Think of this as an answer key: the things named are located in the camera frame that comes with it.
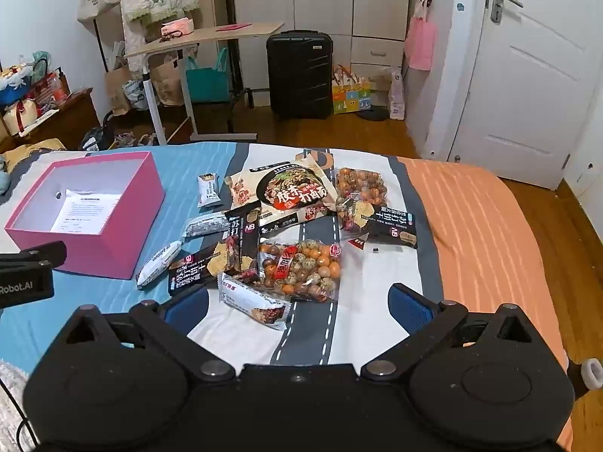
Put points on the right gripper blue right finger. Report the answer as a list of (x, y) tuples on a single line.
[(410, 309)]

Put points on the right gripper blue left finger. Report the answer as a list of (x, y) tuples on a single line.
[(185, 310)]

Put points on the black cracker pack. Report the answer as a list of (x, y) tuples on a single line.
[(242, 242), (381, 224), (197, 269)]

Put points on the quail egg bag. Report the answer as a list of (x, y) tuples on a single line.
[(308, 270), (357, 187)]

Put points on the beige instant noodle packet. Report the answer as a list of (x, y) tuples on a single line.
[(289, 192)]

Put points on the printed paper sheet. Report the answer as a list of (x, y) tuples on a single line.
[(84, 213)]

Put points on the grey snack bar middle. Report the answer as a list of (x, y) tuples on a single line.
[(205, 224)]

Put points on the pink storage box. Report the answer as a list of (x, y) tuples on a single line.
[(115, 251)]

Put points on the small white snack bar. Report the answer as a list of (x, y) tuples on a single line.
[(208, 190)]

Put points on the striped bedsheet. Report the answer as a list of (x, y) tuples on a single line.
[(296, 344)]

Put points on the wooden nightstand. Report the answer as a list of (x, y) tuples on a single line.
[(75, 118)]

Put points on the cream gift box red ribbon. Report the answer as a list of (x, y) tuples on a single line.
[(19, 116)]

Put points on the blue bowl with items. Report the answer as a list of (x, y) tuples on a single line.
[(15, 82)]

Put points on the brown paper bag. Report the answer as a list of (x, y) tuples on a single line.
[(114, 80)]

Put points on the colourful gift box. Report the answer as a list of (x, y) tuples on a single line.
[(351, 93)]

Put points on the teal tote bag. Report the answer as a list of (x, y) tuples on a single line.
[(209, 84)]

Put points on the wooden rolling side table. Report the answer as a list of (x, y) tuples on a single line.
[(192, 45)]

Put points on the pink bag on hook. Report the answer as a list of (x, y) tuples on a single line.
[(420, 40)]

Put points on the black suitcase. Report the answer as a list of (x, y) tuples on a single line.
[(299, 71)]

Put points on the pink item on table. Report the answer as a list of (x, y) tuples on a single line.
[(177, 28)]

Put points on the white door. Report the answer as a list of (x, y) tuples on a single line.
[(534, 76)]

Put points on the white wardrobe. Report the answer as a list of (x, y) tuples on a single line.
[(368, 35)]

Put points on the silver door handle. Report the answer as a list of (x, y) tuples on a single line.
[(498, 6)]

